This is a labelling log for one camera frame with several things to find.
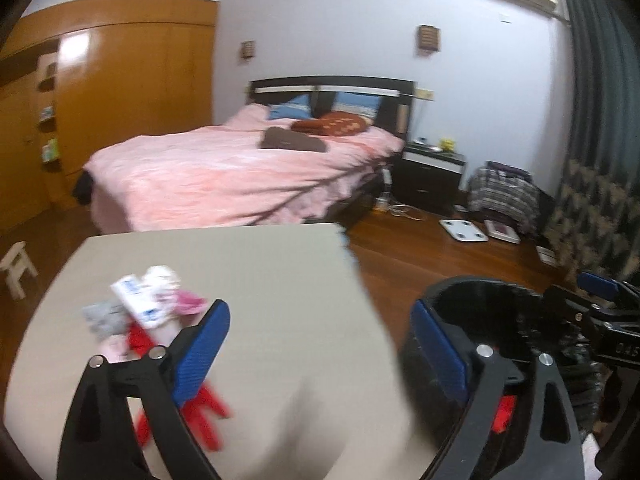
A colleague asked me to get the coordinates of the black white nightstand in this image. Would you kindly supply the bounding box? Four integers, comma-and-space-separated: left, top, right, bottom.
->
392, 141, 467, 211

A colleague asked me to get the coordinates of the waste bin with black bag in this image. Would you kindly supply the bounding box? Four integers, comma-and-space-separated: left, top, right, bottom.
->
400, 275, 616, 480

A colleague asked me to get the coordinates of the plaid cloth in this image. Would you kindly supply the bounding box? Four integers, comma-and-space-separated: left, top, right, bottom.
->
467, 167, 541, 233

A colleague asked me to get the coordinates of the blue patterned pillow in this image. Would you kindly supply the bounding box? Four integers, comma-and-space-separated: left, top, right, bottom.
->
334, 92, 385, 123

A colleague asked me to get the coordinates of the small wooden stool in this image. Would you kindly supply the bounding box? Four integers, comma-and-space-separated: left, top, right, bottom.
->
0, 241, 38, 301

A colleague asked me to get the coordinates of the white bathroom scale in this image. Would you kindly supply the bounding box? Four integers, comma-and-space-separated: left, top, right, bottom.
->
439, 218, 488, 243

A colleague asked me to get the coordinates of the bed with pink blanket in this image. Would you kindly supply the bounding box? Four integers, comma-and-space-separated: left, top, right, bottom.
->
82, 104, 405, 235

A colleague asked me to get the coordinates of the pink plastic bag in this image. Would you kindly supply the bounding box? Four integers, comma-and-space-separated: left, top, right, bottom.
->
172, 290, 208, 316

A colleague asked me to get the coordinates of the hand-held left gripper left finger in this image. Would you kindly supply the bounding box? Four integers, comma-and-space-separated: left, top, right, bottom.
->
56, 299, 232, 480

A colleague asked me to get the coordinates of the white tissue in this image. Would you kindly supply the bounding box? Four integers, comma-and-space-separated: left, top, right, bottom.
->
142, 265, 181, 301

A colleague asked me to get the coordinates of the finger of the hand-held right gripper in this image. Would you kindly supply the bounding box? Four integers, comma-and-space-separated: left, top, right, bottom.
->
575, 271, 640, 306
542, 285, 606, 326

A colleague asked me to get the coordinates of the wooden wardrobe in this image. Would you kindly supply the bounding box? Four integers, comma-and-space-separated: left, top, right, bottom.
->
0, 0, 221, 233

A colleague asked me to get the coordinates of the large brown wall lamp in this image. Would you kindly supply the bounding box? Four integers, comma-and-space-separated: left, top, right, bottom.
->
418, 25, 441, 53

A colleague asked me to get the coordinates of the pale pink wrapper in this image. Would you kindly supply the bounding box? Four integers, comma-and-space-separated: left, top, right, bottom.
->
97, 334, 133, 363

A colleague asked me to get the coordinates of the dark wooden bed frame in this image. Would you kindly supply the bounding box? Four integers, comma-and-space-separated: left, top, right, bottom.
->
249, 77, 417, 226

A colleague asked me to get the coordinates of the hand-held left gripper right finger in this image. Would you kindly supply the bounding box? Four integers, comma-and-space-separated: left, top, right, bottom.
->
410, 300, 586, 480

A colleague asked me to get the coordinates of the white scale with red panel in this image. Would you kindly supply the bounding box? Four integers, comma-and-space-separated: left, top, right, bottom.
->
484, 220, 523, 245

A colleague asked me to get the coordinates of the brown pillow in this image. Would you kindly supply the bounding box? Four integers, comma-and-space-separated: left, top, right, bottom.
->
261, 127, 328, 153

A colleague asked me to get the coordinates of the blue quilted cloth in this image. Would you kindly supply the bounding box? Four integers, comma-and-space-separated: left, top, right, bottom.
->
337, 225, 358, 266

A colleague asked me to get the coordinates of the dark green patterned curtain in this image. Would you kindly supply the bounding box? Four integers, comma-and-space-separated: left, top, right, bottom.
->
542, 0, 640, 291

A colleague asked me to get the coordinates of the black cloth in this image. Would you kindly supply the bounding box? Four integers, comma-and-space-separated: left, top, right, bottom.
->
72, 170, 96, 206

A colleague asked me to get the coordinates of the red dotted pillow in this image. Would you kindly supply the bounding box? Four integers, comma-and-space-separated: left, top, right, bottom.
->
292, 112, 371, 137

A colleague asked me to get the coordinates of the white cable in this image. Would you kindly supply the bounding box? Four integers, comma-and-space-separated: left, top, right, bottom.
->
375, 195, 426, 221

